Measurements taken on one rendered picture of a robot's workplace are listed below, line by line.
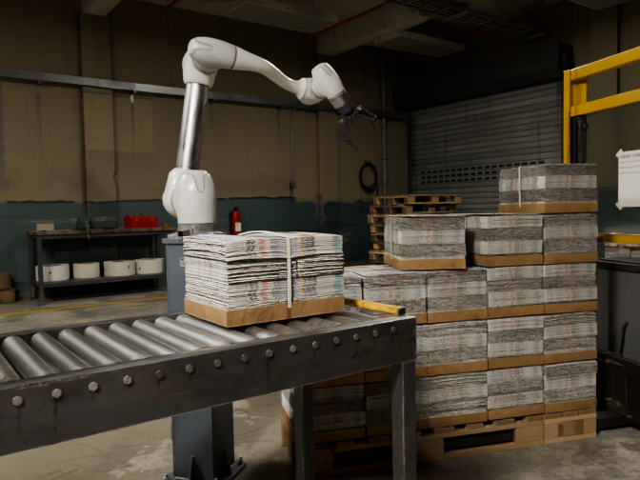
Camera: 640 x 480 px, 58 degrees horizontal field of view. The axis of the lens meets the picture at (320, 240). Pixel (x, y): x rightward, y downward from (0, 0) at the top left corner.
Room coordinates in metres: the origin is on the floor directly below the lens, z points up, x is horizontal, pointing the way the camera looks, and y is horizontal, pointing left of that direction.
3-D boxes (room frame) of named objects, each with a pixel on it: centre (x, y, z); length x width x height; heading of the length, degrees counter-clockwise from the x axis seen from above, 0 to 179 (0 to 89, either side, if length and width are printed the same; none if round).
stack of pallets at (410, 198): (9.39, -1.54, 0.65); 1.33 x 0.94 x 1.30; 130
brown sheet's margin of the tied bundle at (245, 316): (1.63, 0.26, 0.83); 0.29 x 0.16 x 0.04; 35
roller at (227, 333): (1.54, 0.28, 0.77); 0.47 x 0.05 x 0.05; 36
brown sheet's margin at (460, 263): (2.67, -0.47, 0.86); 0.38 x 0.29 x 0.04; 5
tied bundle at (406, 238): (2.67, -0.47, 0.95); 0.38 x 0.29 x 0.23; 5
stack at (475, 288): (2.65, -0.41, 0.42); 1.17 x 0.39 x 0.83; 105
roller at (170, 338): (1.47, 0.39, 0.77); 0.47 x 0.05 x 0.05; 36
